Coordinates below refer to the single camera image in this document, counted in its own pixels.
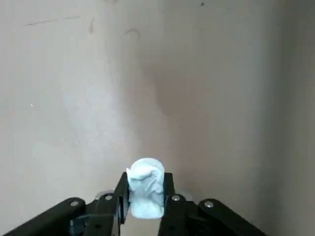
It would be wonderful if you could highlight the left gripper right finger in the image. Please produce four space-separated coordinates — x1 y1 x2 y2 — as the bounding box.
157 173 268 236

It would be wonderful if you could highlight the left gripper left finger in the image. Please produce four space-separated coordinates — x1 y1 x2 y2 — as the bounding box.
0 171 130 236

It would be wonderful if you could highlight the white modeling clay lump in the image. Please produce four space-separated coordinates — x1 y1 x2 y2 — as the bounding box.
126 157 166 219

